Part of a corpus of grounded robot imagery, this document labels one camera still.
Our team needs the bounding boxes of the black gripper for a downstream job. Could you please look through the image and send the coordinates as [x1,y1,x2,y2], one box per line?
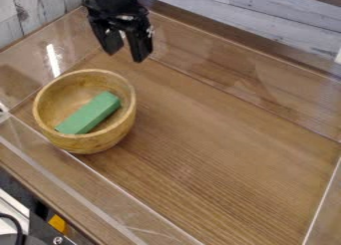
[82,0,153,63]

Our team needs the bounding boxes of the green rectangular block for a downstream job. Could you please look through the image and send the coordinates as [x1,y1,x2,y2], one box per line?
[54,92,121,134]

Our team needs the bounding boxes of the brown wooden bowl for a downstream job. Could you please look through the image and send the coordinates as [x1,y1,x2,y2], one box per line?
[32,69,137,154]

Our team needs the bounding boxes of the clear acrylic front barrier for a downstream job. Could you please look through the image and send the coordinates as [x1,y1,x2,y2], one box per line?
[0,111,203,245]

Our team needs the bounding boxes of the yellow black device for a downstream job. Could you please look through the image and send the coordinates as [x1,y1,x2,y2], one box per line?
[27,213,81,245]

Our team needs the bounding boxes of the black cable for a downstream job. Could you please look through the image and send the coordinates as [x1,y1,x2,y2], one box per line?
[0,212,23,245]

